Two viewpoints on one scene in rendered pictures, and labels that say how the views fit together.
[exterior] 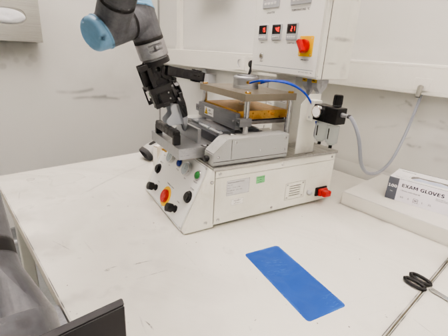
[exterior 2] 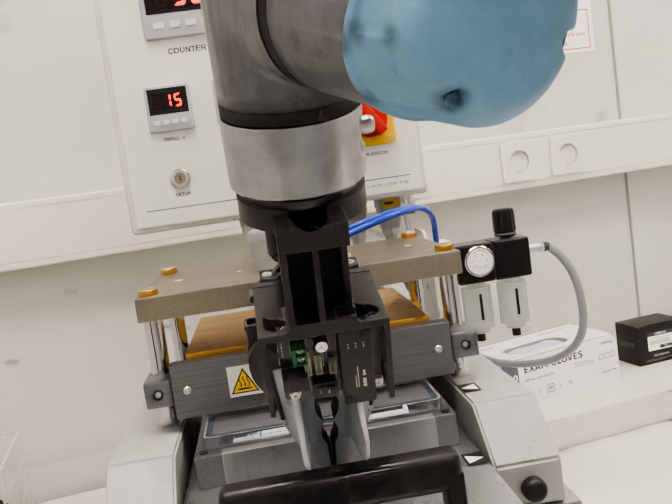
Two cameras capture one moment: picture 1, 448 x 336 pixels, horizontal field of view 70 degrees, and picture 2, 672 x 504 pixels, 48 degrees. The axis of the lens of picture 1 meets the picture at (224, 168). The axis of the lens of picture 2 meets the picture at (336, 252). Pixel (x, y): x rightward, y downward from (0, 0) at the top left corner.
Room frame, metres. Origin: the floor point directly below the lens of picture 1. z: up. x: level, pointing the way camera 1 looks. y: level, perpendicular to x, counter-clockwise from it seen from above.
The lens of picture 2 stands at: (0.68, 0.56, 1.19)
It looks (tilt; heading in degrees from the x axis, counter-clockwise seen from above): 6 degrees down; 296
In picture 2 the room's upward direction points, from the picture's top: 8 degrees counter-clockwise
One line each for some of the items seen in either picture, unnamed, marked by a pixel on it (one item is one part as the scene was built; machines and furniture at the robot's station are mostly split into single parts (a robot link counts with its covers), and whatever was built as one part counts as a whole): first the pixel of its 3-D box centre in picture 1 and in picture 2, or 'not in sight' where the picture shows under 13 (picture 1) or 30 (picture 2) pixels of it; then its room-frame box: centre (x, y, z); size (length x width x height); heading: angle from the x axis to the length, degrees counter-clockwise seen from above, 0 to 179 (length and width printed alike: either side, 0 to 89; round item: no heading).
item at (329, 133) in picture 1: (325, 120); (490, 275); (0.90, -0.28, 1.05); 0.15 x 0.05 x 0.15; 31
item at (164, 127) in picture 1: (167, 131); (343, 498); (0.89, 0.17, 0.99); 0.15 x 0.02 x 0.04; 31
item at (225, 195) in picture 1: (240, 173); not in sight; (1.00, -0.05, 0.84); 0.53 x 0.37 x 0.17; 121
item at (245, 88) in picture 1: (257, 97); (317, 282); (1.02, -0.09, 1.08); 0.31 x 0.24 x 0.13; 31
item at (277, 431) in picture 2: (211, 127); (322, 420); (0.96, 0.04, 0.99); 0.18 x 0.06 x 0.02; 31
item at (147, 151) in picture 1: (162, 148); not in sight; (1.37, 0.28, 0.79); 0.20 x 0.08 x 0.08; 132
